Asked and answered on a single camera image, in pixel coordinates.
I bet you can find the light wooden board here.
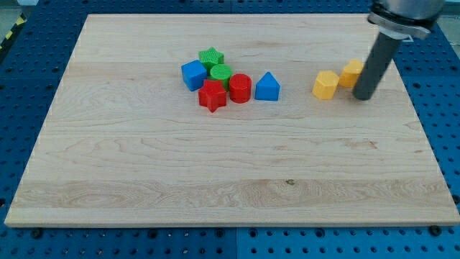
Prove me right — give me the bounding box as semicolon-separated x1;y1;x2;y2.
5;14;459;227

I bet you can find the blue triangle block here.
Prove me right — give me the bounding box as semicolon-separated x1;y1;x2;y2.
254;72;281;101

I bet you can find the red cylinder block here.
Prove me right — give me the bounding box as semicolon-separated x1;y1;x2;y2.
229;73;252;104

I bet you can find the green star block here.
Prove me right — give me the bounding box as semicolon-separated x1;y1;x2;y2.
198;47;224;75

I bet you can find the yellow heart block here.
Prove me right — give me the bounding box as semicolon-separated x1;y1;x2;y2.
339;59;364;88

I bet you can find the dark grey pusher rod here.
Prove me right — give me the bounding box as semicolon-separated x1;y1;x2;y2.
352;32;402;101

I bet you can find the green cylinder block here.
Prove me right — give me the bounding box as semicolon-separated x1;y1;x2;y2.
209;64;232;91

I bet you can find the yellow hexagon block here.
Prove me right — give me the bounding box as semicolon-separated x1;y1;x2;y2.
312;71;339;100

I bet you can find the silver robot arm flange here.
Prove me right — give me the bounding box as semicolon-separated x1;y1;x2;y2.
367;0;446;40

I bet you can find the blue cube block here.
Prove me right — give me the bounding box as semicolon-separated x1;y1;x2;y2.
181;60;208;91

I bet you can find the red star block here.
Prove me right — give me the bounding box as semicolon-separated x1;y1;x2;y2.
198;79;227;112

